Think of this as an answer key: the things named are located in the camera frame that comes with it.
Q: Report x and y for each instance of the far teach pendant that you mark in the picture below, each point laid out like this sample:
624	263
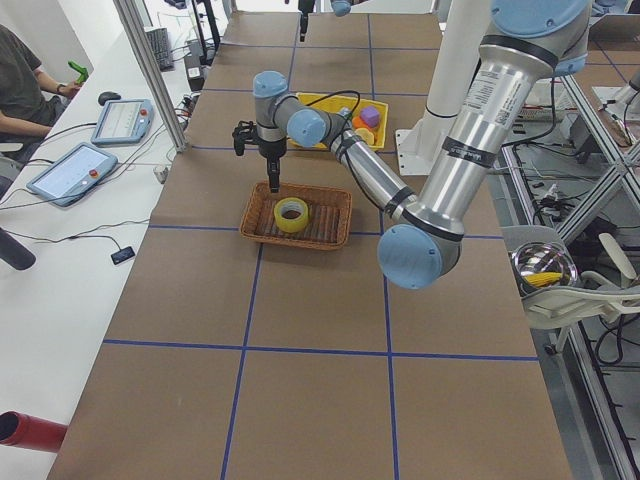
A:
123	122

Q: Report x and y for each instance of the near teach pendant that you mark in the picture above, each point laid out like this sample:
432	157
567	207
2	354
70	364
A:
73	175

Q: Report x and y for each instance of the seated person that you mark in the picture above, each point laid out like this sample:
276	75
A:
31	100

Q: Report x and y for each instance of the yellow plastic basket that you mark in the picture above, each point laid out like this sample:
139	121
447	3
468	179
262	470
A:
333	102

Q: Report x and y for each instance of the white office chair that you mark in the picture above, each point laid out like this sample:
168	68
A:
561	307

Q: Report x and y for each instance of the aluminium frame post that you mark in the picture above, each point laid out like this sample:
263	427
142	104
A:
134	29

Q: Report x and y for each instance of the steel bowl with corn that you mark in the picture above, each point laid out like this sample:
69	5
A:
539	265

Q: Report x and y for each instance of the yellow tape roll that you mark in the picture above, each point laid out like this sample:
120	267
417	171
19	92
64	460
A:
291	215

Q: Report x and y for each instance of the white pillar with base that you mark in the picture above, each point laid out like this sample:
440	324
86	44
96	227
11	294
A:
456	64

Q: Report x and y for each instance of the toy carrot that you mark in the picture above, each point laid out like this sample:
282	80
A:
357	122

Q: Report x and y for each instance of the black computer mouse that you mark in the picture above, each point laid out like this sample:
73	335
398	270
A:
106	96

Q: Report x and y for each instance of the teach pendant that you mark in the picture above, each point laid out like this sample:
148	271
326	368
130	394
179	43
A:
123	122
73	175

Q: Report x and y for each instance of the black keyboard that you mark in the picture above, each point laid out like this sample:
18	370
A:
158	39

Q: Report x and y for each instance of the red bottle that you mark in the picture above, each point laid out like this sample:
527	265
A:
29	432

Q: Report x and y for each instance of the small black device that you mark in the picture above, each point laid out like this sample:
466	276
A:
122	255

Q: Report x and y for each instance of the brown wicker basket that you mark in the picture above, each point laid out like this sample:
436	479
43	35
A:
329	209

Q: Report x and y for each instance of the purple cube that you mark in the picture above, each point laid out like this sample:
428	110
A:
371	116

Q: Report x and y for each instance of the toy bread piece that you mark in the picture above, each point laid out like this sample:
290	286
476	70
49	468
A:
366	135

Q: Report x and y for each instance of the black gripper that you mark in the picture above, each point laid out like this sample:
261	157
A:
303	20
272	150

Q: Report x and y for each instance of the green toy object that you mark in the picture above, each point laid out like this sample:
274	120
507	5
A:
82	71

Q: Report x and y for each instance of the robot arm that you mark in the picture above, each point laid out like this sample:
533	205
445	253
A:
525	41
339	7

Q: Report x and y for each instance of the black water bottle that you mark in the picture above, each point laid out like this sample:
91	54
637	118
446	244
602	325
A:
14	253

